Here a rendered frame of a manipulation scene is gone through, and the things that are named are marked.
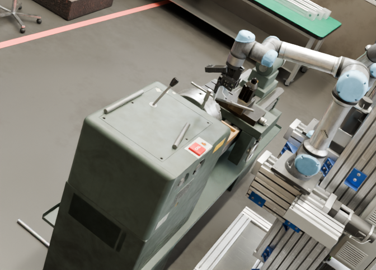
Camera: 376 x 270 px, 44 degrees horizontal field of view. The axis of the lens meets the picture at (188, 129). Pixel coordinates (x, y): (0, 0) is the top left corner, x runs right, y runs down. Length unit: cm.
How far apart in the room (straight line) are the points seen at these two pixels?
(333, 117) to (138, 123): 84
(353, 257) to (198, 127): 111
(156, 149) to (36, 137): 196
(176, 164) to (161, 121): 28
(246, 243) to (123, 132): 159
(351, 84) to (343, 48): 486
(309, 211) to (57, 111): 245
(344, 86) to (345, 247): 102
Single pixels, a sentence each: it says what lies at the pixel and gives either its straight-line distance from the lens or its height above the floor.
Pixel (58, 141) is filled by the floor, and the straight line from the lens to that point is 379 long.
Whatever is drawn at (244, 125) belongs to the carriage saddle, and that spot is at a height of 90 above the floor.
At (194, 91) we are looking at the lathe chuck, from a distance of 248.
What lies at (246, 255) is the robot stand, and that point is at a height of 21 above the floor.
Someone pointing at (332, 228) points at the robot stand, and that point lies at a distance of 236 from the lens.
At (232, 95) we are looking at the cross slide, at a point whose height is 97.
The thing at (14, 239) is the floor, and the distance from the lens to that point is 310.
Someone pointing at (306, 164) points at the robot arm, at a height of 134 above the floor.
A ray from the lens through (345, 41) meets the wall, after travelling 681.
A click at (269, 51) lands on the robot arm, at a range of 204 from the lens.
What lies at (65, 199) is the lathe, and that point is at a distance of 232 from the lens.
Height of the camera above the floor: 245
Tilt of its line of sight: 34 degrees down
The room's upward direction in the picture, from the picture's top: 23 degrees clockwise
